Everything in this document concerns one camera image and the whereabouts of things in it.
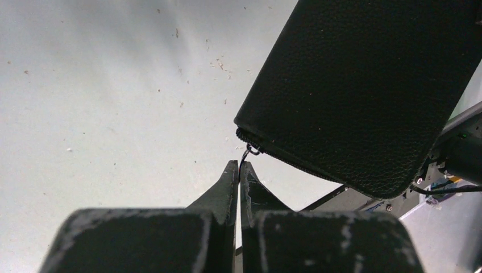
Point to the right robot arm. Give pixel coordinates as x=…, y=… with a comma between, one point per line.
x=454, y=164

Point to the black zippered tool case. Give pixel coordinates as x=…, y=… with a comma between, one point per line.
x=357, y=92

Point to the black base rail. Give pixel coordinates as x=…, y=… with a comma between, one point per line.
x=347, y=199

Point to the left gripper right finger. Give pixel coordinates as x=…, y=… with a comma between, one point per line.
x=277, y=239

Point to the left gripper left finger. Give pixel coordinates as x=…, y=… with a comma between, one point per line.
x=198, y=238

